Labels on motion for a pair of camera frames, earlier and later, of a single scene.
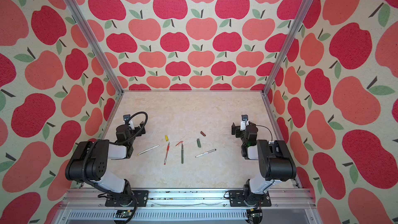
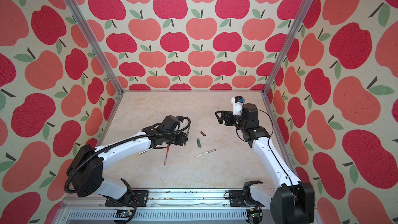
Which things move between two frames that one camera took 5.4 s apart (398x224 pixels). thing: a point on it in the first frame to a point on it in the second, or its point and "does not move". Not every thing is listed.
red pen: (168, 148) does not move
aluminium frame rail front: (186, 206) does not move
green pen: (182, 157) to (186, 135)
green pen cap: (198, 142) does not move
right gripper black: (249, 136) to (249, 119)
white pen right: (205, 153) does not move
